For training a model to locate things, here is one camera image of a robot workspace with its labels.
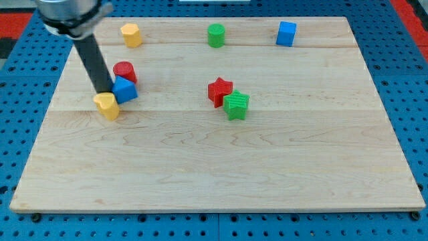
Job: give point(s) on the yellow heart block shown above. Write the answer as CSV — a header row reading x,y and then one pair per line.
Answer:
x,y
107,105

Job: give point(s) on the blue triangle block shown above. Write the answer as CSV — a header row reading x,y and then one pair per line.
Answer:
x,y
124,90

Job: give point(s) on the yellow hexagon block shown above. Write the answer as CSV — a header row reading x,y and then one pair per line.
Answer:
x,y
131,35

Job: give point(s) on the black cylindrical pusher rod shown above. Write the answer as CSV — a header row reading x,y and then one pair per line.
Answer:
x,y
93,61

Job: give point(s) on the red cylinder block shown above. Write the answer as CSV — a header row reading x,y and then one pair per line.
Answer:
x,y
126,70

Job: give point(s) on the blue cube block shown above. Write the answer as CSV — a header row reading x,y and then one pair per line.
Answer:
x,y
286,33

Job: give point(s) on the light wooden board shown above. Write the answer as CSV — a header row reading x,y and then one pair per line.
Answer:
x,y
316,137

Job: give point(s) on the green star block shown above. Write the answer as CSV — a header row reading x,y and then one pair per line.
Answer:
x,y
236,105

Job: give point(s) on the red star block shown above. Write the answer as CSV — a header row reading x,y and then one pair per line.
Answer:
x,y
218,89

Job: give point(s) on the green cylinder block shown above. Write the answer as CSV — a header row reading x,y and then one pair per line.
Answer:
x,y
216,35

